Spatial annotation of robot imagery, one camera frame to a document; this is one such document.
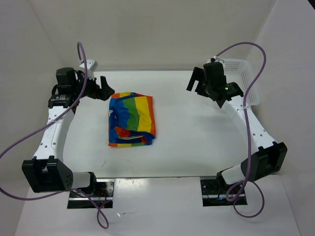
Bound white perforated plastic basket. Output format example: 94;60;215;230
223;59;260;106

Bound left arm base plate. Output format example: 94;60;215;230
67;178;115;209

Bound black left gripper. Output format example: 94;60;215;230
73;70;115;101

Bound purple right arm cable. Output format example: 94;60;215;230
216;42;267;218

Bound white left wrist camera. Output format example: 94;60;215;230
86;59;98;73

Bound rainbow striped shorts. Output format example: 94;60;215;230
108;92;156;148

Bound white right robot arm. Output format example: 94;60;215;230
187;61;287;193

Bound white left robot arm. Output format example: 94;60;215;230
22;67;115;197

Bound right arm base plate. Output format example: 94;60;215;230
200;177;247;207

